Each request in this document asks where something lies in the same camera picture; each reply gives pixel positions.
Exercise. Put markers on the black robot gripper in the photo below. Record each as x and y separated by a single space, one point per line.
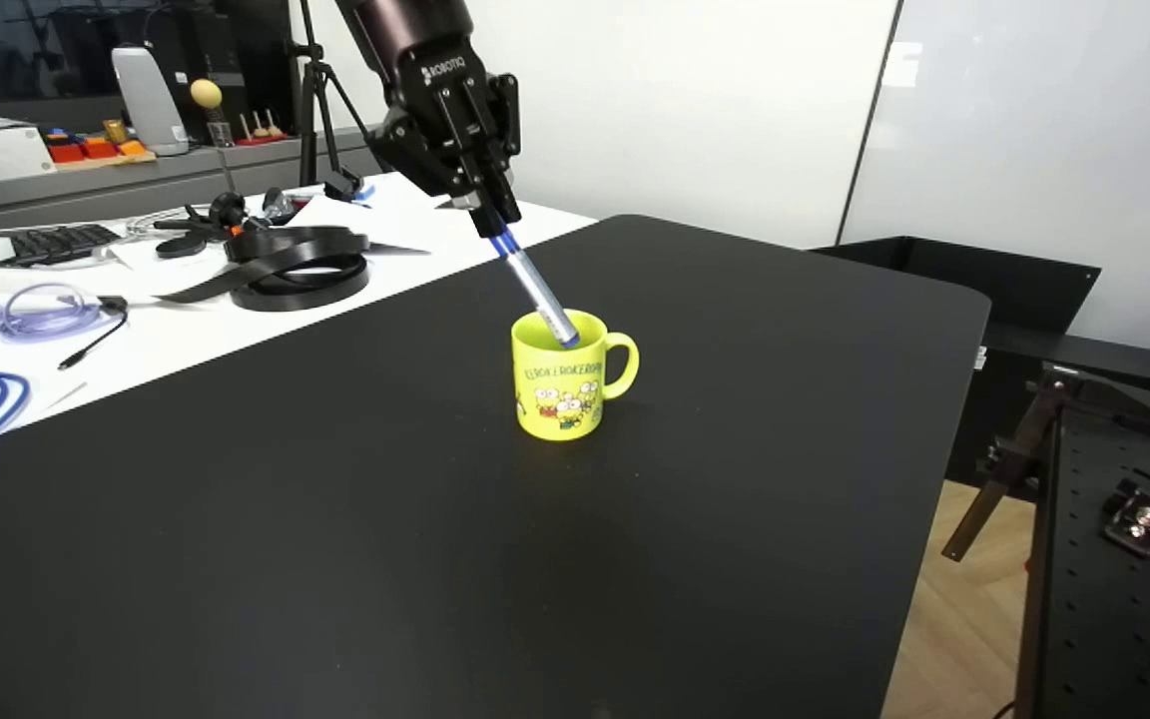
455 130

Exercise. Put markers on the blue and silver marker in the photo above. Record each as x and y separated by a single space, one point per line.
536 288

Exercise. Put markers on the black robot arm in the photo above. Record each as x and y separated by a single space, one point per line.
384 28

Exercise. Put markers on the yellow-green cartoon mug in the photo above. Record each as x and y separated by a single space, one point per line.
562 393

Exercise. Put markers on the yellow ball on stand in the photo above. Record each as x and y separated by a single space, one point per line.
210 96

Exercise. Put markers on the white side table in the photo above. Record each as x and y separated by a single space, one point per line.
50 378

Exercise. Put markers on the black keyboard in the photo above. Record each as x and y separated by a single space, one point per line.
58 246

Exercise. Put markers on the clear tubing coil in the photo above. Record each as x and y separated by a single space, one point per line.
50 312

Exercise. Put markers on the black perforated bench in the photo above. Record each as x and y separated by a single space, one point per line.
1088 599

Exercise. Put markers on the black camera tripod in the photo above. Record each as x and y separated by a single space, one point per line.
313 114

